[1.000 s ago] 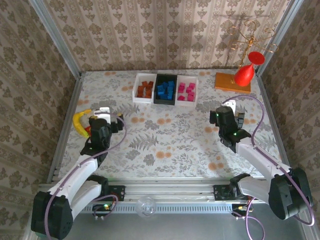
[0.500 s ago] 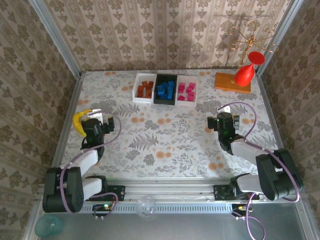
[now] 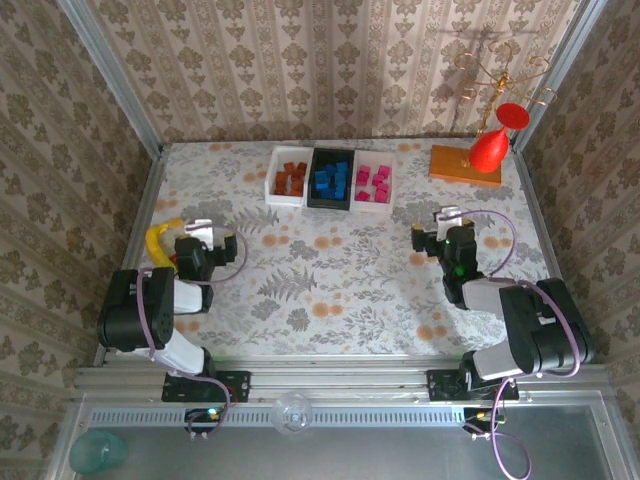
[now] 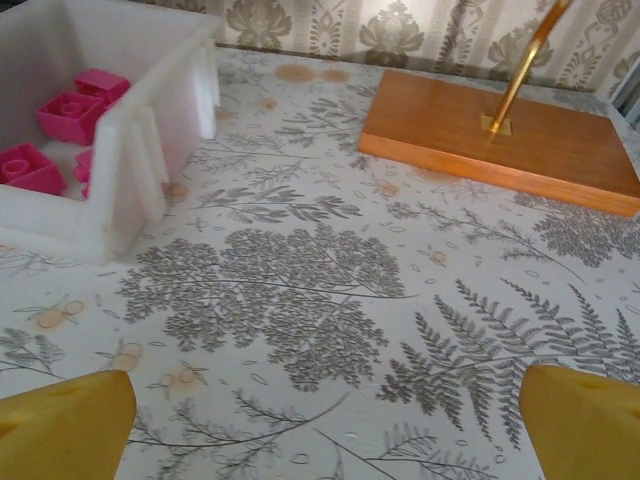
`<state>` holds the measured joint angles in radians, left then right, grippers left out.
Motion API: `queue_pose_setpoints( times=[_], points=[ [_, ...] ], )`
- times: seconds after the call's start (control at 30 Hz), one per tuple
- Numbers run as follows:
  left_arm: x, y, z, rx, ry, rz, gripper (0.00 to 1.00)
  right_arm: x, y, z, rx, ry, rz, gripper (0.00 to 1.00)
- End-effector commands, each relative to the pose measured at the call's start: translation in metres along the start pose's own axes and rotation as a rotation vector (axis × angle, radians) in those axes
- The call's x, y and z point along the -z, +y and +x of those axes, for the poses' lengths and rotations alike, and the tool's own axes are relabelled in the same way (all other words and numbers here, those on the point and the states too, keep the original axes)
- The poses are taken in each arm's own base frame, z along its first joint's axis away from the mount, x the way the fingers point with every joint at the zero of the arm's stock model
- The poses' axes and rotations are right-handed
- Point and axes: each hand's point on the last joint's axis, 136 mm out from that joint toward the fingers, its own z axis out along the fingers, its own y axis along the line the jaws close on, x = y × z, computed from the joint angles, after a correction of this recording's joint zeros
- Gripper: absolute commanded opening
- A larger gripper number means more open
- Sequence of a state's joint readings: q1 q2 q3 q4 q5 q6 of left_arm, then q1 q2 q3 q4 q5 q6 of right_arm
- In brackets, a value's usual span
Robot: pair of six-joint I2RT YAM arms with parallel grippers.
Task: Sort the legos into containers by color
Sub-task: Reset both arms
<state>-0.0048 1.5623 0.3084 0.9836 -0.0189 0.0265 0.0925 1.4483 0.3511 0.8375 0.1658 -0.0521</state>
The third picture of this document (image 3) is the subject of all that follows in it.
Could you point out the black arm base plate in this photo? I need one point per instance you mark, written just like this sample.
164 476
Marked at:
440 385
237 385

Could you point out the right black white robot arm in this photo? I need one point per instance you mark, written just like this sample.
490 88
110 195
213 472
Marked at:
540 330

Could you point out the red balloon ornament stand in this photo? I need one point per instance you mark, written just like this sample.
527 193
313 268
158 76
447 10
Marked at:
460 167

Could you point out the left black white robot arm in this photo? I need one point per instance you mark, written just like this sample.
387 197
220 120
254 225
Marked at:
187 299

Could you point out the black container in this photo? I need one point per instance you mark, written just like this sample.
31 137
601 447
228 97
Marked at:
327 203

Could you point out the red and yellow snack packet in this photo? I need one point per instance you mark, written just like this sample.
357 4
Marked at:
172 259

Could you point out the teal plastic cup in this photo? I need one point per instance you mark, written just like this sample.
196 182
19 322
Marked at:
95 450

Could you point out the aluminium side rail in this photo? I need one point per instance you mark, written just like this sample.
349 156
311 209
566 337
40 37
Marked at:
541 225
146 200

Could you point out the white container with pink legos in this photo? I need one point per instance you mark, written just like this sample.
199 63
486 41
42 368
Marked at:
372 207

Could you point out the white container with orange legos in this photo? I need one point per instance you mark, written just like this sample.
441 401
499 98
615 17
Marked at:
285 201

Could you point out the red plastic wine glass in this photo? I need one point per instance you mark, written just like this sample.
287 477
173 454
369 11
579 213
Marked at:
487 150

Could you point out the yellow toy banana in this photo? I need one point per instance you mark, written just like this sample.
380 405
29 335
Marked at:
154 245

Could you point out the pink lego brick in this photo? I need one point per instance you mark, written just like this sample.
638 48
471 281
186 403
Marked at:
384 170
383 188
363 195
363 171
382 197
378 180

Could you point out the long aluminium base rail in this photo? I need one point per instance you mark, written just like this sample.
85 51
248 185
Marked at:
340 380

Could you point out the clear glass globe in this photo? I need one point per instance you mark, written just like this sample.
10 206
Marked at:
292 412

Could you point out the grey metal shelf plate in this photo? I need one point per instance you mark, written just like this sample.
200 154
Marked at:
350 455

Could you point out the floral patterned table cloth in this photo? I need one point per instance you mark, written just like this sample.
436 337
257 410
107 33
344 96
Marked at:
325 310

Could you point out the small black circuit board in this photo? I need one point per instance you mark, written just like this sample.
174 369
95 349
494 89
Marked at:
479 417
204 416

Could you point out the aluminium frame post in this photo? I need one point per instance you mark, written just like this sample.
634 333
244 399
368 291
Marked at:
116 75
567 50

